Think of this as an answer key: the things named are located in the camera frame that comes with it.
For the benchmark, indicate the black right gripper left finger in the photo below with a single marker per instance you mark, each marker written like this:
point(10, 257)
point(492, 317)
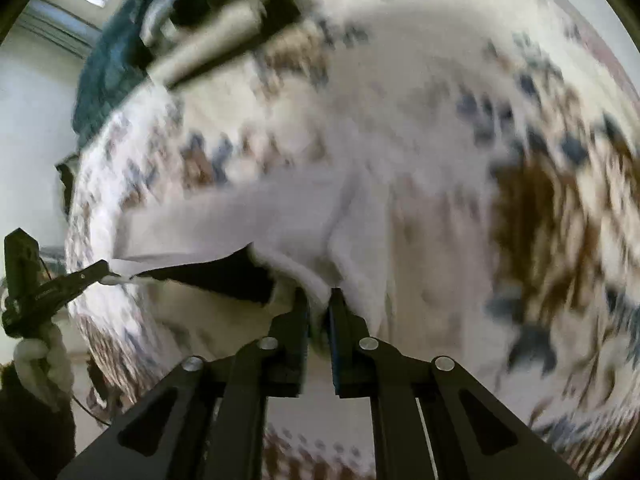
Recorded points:
point(205, 420)

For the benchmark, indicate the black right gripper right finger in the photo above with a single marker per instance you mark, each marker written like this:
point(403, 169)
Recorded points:
point(431, 420)

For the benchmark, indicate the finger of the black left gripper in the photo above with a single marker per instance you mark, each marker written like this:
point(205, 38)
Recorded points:
point(66, 288)

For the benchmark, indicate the white small garment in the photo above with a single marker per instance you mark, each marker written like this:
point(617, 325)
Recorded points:
point(322, 227)

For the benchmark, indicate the dark green velvet quilt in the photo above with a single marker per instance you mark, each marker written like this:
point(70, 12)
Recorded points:
point(114, 67)

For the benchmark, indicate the floral bed blanket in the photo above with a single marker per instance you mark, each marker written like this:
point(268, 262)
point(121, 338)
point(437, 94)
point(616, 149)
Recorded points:
point(512, 156)

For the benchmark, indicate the black grey white folded garment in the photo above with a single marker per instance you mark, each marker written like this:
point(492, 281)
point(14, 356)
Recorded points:
point(188, 38)

